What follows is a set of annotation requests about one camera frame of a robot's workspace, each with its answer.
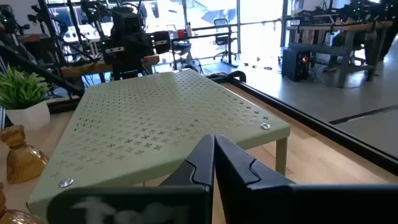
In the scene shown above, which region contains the amber ribbed glass candle holder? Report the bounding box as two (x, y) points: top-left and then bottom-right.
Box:
(0, 124), (49, 184)
(0, 182), (44, 224)

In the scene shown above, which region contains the black office chair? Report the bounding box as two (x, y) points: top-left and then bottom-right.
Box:
(213, 17), (238, 62)

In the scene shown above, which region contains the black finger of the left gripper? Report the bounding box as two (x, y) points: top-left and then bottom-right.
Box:
(152, 30), (172, 55)
(101, 44), (126, 65)

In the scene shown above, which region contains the green plant in white pot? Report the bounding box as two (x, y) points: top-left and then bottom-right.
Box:
(0, 65), (52, 131)

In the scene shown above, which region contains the black desk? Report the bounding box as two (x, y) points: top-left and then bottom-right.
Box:
(169, 26), (240, 68)

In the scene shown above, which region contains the grey desk with wooden top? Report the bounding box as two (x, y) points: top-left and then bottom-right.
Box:
(285, 21), (394, 88)

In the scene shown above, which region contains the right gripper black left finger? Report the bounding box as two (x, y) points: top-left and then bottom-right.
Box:
(46, 134), (216, 224)

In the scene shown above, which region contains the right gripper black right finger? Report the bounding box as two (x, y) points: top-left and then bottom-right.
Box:
(215, 135), (398, 224)

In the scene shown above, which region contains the pale green perforated metal shelf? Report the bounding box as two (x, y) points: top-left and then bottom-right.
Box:
(26, 68), (292, 223)

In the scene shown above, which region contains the black computer tower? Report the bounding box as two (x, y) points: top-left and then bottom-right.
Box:
(281, 46), (312, 83)

